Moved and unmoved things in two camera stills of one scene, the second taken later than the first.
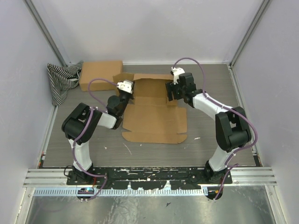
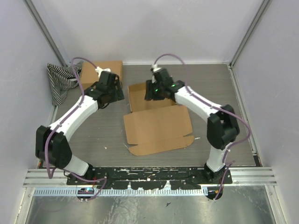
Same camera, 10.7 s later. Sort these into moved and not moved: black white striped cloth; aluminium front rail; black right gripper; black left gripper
Moved: black left gripper; black right gripper
Not moved: black white striped cloth; aluminium front rail
